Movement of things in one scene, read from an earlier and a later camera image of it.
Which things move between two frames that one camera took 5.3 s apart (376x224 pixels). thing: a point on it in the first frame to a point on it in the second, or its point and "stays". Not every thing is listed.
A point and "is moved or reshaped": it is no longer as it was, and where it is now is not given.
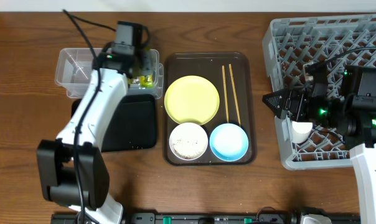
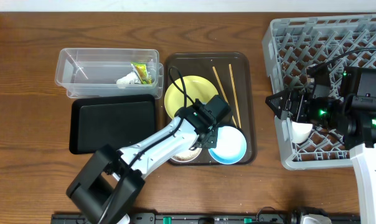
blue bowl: (229, 142) stays
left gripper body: (145, 64) to (208, 137)
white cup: (300, 131) stays
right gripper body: (310, 109) stays
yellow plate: (192, 99) stays
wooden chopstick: (225, 93) is moved or reshaped
